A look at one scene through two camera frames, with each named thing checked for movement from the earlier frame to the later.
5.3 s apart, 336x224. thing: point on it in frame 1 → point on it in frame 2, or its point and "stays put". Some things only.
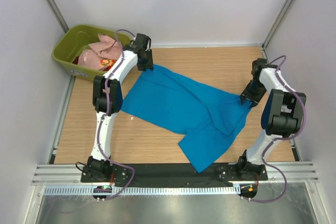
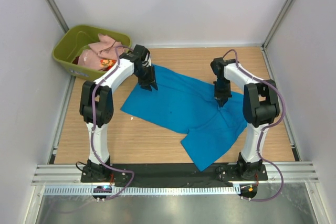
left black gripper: (145, 64) → (148, 83)
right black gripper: (252, 95) → (222, 96)
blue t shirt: (210, 119) stays put
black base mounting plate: (172, 174) stays put
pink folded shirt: (105, 48) stays put
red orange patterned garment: (106, 64) stays put
